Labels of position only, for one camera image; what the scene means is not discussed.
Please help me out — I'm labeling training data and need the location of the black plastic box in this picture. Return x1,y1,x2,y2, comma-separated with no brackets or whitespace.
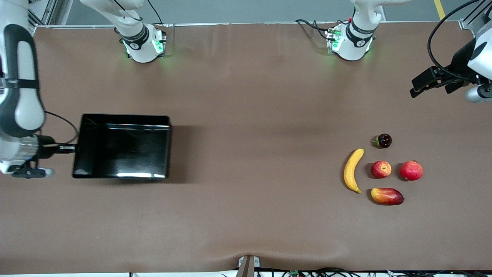
72,113,172,180

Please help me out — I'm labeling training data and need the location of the small red yellow apple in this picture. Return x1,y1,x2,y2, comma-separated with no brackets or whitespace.
371,161,392,179

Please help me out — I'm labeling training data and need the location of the yellow banana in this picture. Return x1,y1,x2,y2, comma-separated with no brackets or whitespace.
344,149,365,194

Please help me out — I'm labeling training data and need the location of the dark purple mangosteen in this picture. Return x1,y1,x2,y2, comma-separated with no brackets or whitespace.
372,133,392,149

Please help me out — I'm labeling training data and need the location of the red round apple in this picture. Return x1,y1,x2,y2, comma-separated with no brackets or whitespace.
399,160,424,181

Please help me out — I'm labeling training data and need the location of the red yellow mango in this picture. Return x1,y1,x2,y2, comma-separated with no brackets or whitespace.
371,187,405,206

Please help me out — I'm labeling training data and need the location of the brown table mat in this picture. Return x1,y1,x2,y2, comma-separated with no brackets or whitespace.
0,21,492,274

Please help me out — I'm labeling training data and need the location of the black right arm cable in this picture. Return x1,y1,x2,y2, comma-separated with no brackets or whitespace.
44,111,80,145

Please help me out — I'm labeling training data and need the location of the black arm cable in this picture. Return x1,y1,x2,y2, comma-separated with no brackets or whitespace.
427,0,492,79
44,111,80,145

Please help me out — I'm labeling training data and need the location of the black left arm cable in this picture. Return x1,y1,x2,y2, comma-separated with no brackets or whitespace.
427,0,492,79

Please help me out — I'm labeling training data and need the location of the aluminium frame profile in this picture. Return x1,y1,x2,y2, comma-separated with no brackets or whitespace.
27,0,58,27
459,0,492,39

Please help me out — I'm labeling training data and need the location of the black base power cable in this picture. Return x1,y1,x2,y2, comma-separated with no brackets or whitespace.
295,18,335,31
313,23,337,42

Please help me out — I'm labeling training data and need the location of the thin black hanging cable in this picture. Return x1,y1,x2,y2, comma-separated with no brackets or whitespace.
147,0,176,28

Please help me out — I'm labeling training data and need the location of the black cable bundle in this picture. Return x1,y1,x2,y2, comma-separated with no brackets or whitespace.
384,269,492,277
298,267,364,277

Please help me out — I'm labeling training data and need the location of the grey metal mount bracket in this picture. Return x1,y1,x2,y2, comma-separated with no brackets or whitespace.
236,255,261,277

